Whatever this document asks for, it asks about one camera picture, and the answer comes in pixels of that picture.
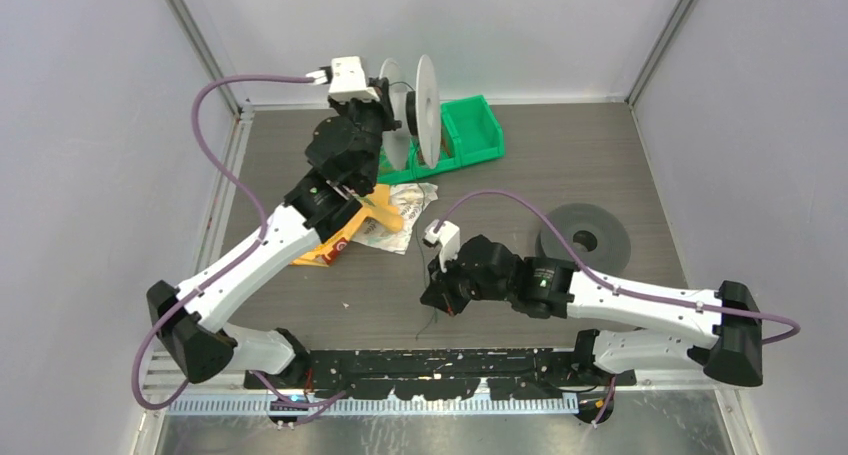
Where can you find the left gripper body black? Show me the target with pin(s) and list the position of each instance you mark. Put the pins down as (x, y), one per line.
(371, 120)

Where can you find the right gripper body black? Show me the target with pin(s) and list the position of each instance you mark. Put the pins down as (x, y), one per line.
(458, 287)

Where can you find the white plastic cable spool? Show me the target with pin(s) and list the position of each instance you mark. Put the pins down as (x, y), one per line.
(418, 109)

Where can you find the dark grey cable spool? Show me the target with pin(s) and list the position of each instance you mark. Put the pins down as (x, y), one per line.
(595, 234)

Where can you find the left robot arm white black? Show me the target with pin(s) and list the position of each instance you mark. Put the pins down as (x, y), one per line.
(192, 319)

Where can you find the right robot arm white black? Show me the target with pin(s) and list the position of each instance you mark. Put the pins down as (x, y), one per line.
(717, 331)

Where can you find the yellow snack bag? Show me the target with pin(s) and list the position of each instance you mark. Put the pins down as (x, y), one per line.
(344, 230)

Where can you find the floral patterned cloth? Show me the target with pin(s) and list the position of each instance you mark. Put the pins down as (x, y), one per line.
(411, 199)

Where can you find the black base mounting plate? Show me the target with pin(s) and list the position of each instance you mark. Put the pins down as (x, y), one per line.
(509, 374)

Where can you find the green three-compartment bin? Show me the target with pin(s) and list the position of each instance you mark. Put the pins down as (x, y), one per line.
(471, 134)

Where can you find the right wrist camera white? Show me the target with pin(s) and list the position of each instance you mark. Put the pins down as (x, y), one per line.
(446, 236)

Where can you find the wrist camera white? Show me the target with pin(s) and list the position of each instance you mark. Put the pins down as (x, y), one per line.
(346, 79)
(446, 236)

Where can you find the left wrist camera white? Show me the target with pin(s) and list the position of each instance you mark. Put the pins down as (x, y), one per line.
(346, 79)

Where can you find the white slotted cable duct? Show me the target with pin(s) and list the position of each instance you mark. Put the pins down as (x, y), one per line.
(267, 404)

